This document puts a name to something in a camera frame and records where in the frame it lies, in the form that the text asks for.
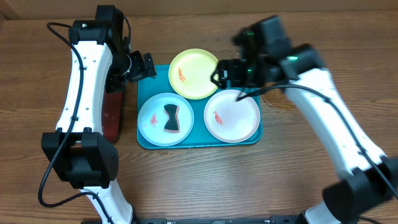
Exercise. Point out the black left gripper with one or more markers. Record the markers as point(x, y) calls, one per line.
point(138, 71)

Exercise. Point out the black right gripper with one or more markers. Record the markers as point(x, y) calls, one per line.
point(226, 74)

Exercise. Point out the yellow plate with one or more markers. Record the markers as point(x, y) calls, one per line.
point(190, 72)

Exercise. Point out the pink plate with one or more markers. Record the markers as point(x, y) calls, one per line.
point(230, 120)

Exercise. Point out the light blue plate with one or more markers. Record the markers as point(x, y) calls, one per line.
point(155, 115)

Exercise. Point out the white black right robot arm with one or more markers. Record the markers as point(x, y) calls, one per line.
point(268, 61)

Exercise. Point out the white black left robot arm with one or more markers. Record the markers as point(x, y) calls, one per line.
point(102, 63)

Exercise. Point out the teal plastic tray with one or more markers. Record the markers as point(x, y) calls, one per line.
point(198, 137)

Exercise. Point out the dark red tray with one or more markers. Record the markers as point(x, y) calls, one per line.
point(112, 112)

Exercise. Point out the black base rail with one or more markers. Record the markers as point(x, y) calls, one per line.
point(275, 219)

